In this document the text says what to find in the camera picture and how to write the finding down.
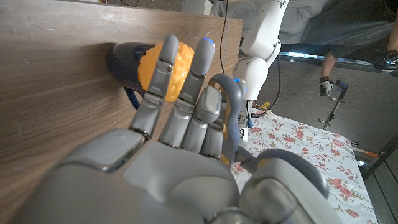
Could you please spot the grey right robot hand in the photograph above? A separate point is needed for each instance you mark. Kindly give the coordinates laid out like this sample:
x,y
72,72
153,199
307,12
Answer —
x,y
155,186

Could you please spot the person's black gloved hand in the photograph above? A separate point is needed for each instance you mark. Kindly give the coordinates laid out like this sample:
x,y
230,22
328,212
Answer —
x,y
388,59
326,88

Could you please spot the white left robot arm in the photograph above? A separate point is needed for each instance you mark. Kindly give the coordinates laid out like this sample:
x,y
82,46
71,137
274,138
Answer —
x,y
261,37

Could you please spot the person's bare forearm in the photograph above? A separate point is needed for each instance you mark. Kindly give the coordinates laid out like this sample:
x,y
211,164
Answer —
x,y
329,67
392,40

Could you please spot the grey metal stand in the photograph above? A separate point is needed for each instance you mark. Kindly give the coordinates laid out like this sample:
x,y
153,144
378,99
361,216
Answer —
x,y
337,102

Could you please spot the floral rose curtain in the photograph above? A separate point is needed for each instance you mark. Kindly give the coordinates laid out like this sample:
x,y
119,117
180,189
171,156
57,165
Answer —
x,y
295,149

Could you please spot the person in grey shirt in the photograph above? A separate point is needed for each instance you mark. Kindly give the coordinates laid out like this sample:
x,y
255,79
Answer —
x,y
311,18

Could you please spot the bumpy orange ball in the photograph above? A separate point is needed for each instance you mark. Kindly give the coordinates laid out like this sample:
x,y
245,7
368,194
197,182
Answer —
x,y
183,62

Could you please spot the dark cup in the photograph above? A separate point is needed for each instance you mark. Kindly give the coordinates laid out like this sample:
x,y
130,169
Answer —
x,y
124,62

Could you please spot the dark horizontal rail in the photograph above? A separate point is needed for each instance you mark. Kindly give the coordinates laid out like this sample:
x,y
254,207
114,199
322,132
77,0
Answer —
x,y
311,56

